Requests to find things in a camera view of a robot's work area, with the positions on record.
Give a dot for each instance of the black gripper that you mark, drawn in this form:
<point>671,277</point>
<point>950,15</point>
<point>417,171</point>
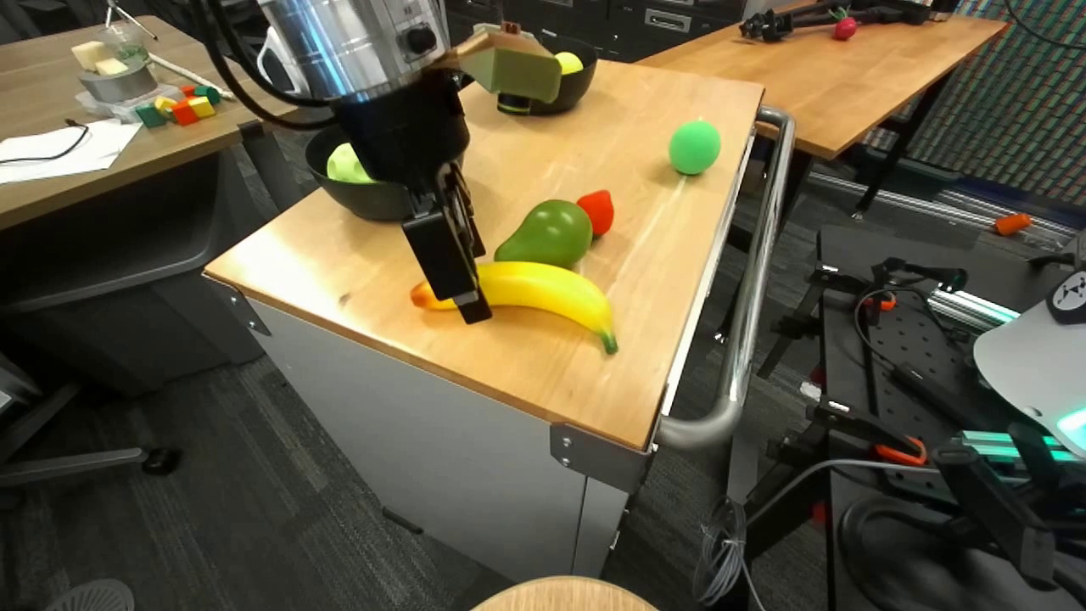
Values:
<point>408,137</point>

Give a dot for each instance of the yellow banana toy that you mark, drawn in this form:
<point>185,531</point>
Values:
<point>545,291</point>

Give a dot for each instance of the light green dimpled ball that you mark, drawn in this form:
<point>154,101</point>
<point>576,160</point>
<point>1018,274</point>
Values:
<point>343,169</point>

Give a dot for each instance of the yellow ball toy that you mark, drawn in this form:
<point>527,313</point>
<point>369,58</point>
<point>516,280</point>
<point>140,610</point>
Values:
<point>569,61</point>

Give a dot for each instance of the small red fruit toy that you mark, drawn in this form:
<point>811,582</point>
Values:
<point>599,213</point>

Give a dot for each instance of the white cabinet with wooden top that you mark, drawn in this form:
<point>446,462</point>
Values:
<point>451,454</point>

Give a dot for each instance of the green pear toy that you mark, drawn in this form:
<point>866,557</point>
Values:
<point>546,234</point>

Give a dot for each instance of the black bowl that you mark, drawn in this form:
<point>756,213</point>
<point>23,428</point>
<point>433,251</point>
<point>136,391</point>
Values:
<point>578,93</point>
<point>362,201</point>

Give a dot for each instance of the smooth green ball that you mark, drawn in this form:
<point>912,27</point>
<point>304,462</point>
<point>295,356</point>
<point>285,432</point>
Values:
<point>693,148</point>

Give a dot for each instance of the yellow toy block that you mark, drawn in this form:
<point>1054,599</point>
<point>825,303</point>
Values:
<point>200,107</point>

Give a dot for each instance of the red toy block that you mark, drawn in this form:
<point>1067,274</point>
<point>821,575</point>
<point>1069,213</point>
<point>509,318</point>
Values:
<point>185,115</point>

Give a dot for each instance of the white stick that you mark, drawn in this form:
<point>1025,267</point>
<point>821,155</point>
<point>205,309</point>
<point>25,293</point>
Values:
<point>187,70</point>

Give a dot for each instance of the green toy block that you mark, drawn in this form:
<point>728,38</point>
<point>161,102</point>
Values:
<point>149,115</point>

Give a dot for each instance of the round wooden stool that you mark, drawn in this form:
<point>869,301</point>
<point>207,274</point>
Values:
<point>564,597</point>

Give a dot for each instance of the clear plastic container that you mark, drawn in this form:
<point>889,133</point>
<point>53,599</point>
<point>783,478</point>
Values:
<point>114,75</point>

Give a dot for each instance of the clear plastic cup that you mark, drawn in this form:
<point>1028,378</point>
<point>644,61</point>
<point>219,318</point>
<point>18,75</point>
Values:
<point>127,47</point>

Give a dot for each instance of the white paper sheet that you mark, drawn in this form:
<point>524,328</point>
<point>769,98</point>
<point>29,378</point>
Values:
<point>70,155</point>

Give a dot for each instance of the black tripod tool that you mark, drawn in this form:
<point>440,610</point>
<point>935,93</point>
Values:
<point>793,22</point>

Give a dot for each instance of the black office chair base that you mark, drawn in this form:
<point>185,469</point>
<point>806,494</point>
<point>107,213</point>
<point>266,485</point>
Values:
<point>104,462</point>

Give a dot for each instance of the wooden office table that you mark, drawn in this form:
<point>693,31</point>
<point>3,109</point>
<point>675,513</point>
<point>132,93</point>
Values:
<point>44,88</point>

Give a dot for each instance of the wooden work table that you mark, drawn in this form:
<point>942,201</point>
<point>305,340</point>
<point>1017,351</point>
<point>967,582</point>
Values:
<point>861,78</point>

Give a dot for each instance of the small red object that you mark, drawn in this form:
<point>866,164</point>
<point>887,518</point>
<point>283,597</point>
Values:
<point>847,27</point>

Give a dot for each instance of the orange clamp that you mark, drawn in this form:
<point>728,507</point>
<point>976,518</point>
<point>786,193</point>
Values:
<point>899,454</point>

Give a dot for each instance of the small orange object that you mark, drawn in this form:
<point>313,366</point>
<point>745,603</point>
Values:
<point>1011,221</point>

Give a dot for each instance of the white device with teal light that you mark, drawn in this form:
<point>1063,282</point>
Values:
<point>1036,360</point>

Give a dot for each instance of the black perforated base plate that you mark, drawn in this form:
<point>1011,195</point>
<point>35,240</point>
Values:
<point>894,351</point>

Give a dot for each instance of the silver metal rail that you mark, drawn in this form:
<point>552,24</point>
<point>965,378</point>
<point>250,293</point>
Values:
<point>967,307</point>

